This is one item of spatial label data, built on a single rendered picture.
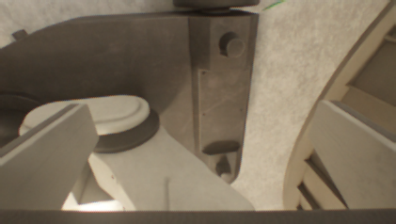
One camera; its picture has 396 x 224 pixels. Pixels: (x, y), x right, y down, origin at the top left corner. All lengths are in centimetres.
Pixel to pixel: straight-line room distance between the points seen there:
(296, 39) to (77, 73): 65
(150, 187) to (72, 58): 32
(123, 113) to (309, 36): 65
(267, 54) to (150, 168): 55
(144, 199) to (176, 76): 29
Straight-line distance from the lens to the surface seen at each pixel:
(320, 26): 81
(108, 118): 35
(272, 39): 72
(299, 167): 112
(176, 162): 31
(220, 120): 53
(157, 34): 45
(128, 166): 32
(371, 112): 91
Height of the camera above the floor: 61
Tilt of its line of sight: 57 degrees down
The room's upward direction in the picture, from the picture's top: 160 degrees clockwise
